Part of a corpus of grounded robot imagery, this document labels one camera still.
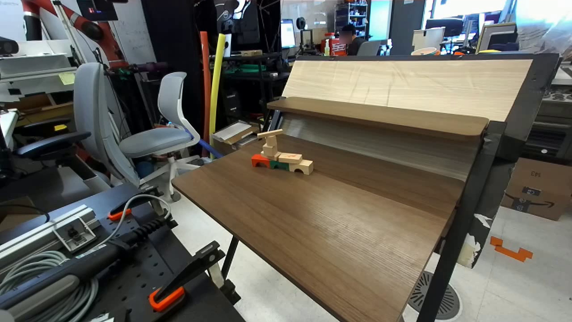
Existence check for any topmost light wooden brick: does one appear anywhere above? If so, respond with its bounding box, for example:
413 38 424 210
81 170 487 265
260 129 283 159

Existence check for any pale pink wooden block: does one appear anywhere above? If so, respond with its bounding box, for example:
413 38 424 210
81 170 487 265
277 152 302 163

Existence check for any green wooden block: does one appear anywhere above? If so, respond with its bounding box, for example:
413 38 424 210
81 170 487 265
270 161 290 172

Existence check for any light wooden arch block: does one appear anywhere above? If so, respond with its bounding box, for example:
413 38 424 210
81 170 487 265
290 159 313 176

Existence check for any orange wooden block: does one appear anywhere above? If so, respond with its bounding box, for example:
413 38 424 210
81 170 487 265
251 154 270 168

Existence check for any yellow foam tube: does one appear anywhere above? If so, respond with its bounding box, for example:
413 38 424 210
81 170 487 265
209 34 226 140

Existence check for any dark wood desk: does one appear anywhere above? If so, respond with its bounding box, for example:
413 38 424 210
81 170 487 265
174 54 560 322

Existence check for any orange foam tube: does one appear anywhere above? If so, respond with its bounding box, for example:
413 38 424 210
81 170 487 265
201 31 211 142

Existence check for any orange-tipped black clamp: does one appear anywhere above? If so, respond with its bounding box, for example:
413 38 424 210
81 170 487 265
149 242 226 313

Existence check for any black perforated workbench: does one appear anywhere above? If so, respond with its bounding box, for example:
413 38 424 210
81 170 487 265
0 186 243 322

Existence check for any grey high-back office chair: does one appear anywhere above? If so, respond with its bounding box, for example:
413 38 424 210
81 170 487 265
18 63 140 186

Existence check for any floor drain grate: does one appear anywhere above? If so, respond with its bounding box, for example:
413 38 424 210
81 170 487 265
408 270 463 322

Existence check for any orange floor marker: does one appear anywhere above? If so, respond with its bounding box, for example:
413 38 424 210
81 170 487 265
490 236 533 261

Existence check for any cardboard box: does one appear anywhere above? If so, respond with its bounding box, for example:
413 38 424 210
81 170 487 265
503 158 572 222

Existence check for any grey cable bundle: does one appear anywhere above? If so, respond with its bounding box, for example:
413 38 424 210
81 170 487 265
0 249 100 322

